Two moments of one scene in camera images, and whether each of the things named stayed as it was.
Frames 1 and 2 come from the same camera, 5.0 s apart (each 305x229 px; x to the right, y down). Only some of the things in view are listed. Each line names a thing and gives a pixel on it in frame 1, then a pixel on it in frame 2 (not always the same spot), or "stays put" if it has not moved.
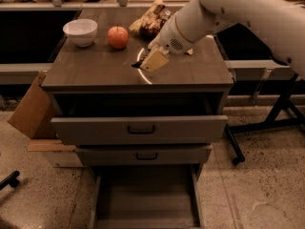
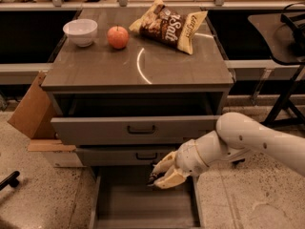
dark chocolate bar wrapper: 136,64 to 153,176
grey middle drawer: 142,156 stays put
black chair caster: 11,179 stays put
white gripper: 169,37 to 187,158
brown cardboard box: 35,116 stays put
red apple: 117,36 stays put
